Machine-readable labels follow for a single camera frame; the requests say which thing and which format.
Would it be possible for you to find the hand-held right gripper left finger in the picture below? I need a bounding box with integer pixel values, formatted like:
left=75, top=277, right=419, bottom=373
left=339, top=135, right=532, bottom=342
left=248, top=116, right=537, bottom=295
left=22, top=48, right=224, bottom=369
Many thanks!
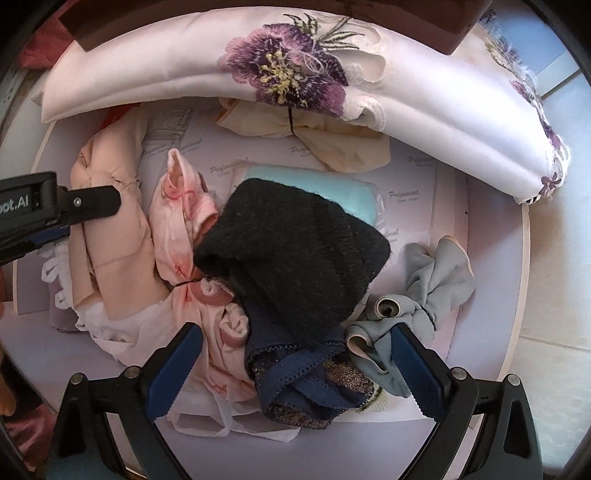
left=48, top=322, right=204, bottom=480

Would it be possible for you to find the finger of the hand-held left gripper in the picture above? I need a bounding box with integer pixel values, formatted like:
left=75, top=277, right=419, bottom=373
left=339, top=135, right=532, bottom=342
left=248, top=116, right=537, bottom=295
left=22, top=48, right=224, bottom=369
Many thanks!
left=58, top=185, right=123, bottom=227

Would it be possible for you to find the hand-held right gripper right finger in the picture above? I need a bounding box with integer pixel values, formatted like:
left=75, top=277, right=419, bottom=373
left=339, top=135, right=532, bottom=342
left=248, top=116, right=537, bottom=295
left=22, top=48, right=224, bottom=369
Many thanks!
left=388, top=322, right=543, bottom=480

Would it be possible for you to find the peach cloth bundle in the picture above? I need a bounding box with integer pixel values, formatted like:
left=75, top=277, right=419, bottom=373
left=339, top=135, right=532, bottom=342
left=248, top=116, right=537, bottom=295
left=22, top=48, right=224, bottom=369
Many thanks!
left=69, top=111, right=155, bottom=319

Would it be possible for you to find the pink printed cloth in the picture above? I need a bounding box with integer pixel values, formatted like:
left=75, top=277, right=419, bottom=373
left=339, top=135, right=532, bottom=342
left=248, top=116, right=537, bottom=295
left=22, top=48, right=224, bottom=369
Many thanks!
left=150, top=148, right=252, bottom=402

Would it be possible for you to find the grey cloth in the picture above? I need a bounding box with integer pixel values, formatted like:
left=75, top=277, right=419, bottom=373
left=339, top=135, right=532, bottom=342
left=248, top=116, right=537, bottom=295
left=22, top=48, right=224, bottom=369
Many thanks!
left=344, top=235, right=476, bottom=398

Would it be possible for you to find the white drawer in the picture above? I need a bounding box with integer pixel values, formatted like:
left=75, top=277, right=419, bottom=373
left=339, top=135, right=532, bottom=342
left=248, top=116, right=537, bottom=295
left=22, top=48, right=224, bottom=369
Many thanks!
left=0, top=23, right=532, bottom=480

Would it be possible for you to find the navy lace underwear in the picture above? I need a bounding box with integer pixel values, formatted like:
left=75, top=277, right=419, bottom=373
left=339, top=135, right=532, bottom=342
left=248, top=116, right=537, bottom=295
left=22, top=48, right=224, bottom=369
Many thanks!
left=242, top=295, right=376, bottom=430

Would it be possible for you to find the black fuzzy sock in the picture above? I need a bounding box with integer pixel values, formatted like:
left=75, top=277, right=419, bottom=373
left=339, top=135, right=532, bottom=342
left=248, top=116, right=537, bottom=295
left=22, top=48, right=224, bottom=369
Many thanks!
left=193, top=178, right=392, bottom=352

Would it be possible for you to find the teal cloth packet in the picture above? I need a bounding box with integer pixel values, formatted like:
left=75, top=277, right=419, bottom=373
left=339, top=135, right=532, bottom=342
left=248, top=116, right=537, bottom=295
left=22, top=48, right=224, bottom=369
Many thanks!
left=231, top=164, right=384, bottom=232

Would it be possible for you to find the brown box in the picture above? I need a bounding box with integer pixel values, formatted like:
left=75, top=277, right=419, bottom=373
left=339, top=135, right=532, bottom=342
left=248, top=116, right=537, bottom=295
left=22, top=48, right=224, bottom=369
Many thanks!
left=60, top=0, right=495, bottom=54

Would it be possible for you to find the clear plastic bag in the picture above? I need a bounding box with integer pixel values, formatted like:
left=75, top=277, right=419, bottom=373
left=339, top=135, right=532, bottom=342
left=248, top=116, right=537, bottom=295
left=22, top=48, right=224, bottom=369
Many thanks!
left=166, top=392, right=305, bottom=441

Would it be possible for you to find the white lace cloth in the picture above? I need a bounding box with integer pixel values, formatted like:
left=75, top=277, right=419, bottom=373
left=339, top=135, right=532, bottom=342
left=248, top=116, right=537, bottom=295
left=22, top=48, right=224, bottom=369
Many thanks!
left=41, top=242, right=153, bottom=365

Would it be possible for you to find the red cloth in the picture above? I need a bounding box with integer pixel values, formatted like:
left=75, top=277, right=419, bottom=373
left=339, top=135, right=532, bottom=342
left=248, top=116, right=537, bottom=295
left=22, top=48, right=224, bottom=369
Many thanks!
left=18, top=21, right=70, bottom=70

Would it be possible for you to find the beige tied cloth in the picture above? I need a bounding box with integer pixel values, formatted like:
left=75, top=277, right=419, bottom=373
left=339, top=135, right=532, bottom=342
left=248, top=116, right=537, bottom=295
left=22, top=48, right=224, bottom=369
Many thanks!
left=216, top=98, right=391, bottom=174

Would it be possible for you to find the white embroidered folded cloth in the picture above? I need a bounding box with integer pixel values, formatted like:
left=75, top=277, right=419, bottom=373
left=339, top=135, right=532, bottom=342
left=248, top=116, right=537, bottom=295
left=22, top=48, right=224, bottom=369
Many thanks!
left=41, top=7, right=573, bottom=204

